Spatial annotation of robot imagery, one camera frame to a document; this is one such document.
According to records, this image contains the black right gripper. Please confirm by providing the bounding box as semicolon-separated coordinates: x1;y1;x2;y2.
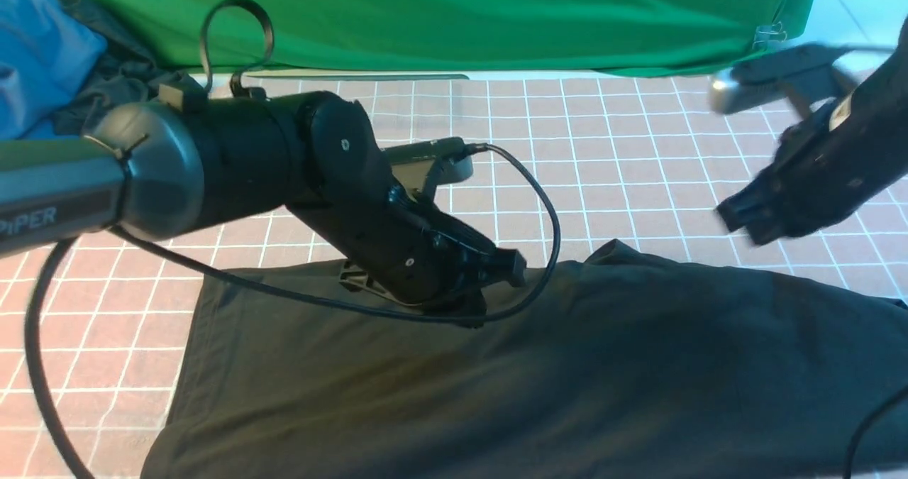
716;103;907;246

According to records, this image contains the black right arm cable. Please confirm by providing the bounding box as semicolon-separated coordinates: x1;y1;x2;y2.
844;387;908;479

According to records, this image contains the dark gray crumpled cloth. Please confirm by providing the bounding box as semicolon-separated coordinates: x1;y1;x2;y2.
50;0;202;136

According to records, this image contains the blue cloth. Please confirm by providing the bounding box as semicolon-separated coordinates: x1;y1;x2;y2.
1;0;107;141

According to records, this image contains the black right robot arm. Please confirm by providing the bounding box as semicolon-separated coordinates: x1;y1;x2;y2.
708;31;907;246

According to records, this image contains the dark gray long-sleeve top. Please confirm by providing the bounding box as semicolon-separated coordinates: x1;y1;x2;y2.
140;241;906;478

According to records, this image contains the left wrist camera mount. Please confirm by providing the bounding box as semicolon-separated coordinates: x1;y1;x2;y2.
383;137;474;200

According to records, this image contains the pink grid-pattern table mat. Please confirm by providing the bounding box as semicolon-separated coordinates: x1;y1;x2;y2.
41;72;906;478

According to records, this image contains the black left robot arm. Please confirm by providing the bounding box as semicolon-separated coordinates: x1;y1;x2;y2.
1;91;526;315

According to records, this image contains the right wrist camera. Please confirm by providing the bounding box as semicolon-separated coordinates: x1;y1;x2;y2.
708;43;858;119

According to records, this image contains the metal binder clip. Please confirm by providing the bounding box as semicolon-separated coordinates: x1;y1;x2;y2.
752;22;788;51

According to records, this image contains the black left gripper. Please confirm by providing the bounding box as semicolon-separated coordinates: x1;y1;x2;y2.
287;183;526;315

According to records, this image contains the green backdrop cloth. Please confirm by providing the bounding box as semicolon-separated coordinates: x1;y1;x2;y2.
94;0;813;77

